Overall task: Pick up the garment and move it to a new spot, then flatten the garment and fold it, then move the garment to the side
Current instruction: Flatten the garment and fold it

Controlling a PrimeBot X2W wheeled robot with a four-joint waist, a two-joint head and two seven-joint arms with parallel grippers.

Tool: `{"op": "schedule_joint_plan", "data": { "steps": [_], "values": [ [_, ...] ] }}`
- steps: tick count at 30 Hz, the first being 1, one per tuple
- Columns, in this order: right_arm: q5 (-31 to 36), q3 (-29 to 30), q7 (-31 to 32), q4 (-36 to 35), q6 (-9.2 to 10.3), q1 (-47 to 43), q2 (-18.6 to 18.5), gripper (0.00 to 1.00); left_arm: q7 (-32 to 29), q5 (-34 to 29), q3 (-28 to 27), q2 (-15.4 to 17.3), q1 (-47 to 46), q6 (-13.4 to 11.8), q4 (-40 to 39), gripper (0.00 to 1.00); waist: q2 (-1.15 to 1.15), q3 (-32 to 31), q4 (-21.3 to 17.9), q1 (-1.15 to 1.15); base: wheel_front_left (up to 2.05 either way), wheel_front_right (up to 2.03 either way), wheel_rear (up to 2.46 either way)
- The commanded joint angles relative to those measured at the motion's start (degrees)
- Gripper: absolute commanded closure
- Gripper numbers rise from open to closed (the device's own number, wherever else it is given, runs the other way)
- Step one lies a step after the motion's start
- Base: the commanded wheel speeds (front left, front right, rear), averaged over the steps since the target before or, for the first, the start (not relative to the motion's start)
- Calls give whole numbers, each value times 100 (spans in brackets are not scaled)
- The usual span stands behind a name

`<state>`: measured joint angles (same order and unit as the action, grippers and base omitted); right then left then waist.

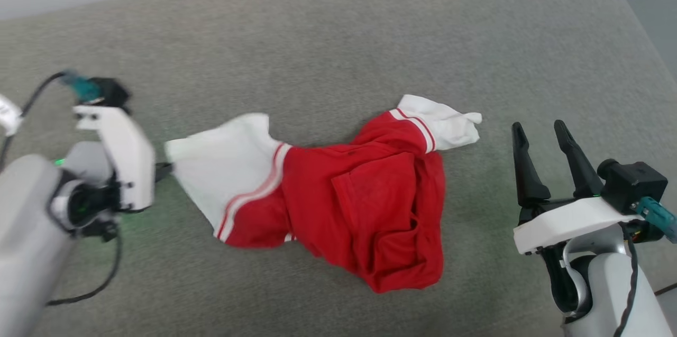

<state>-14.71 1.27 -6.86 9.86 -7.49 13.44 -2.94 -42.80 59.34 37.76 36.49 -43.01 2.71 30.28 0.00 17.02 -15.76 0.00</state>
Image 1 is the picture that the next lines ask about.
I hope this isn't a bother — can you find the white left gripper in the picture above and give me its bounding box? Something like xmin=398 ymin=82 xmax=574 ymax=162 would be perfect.
xmin=50 ymin=106 xmax=174 ymax=242

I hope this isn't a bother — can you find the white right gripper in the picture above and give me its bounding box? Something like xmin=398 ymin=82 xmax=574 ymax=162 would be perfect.
xmin=511 ymin=120 xmax=643 ymax=312

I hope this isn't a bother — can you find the thin black looping cable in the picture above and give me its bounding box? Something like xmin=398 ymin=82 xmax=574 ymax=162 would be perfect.
xmin=47 ymin=229 xmax=123 ymax=307

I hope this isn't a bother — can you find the white cable label tag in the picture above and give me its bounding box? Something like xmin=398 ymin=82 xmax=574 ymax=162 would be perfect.
xmin=0 ymin=95 xmax=23 ymax=135

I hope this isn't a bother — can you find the red and white t-shirt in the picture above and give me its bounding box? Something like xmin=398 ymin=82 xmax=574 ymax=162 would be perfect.
xmin=165 ymin=94 xmax=483 ymax=294

